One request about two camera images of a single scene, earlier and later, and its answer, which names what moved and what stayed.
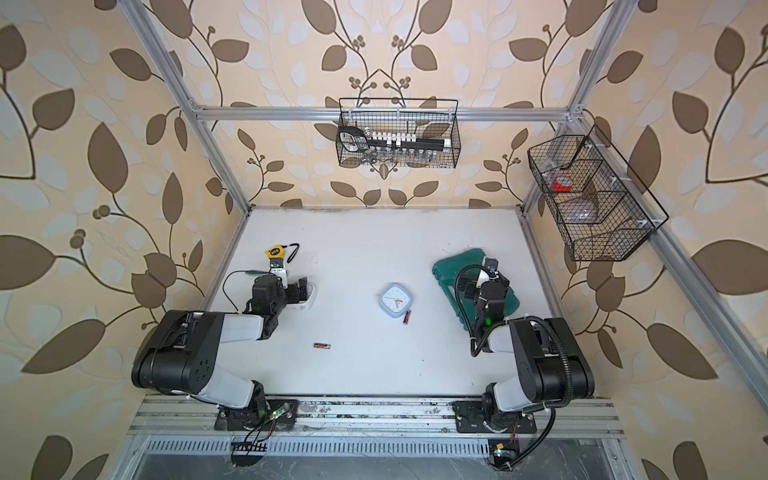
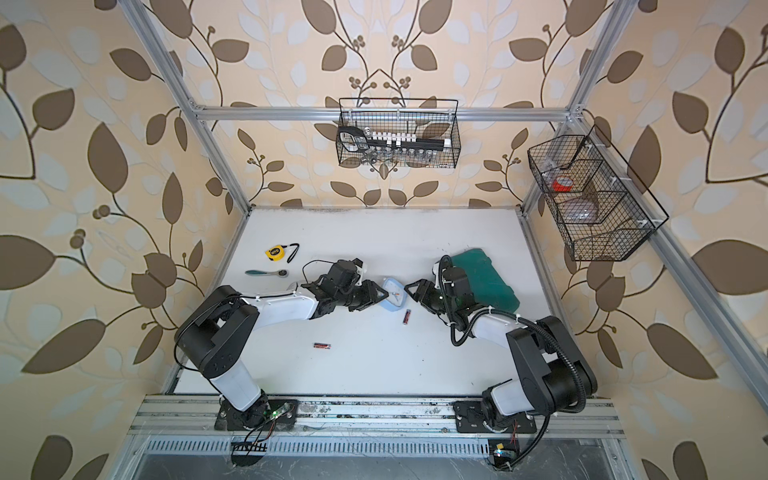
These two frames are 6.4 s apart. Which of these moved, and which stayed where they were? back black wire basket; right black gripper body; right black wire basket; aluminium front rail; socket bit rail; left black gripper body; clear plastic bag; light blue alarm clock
Moved: light blue alarm clock; left black gripper body; right black gripper body
Stayed: clear plastic bag; back black wire basket; right black wire basket; aluminium front rail; socket bit rail
